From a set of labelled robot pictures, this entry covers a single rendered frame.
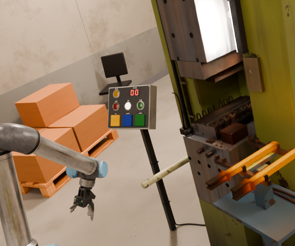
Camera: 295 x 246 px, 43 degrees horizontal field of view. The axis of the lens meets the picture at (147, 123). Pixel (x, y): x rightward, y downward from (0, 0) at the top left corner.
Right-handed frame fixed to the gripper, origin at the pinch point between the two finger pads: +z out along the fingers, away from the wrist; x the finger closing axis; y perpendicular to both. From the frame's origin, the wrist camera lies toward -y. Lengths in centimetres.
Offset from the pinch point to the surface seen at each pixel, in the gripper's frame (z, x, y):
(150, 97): -78, 17, -27
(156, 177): -28, 30, -33
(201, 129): -67, 55, -17
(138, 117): -63, 12, -26
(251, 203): -42, 92, 13
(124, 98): -73, -3, -31
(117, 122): -56, -3, -30
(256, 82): -98, 80, 6
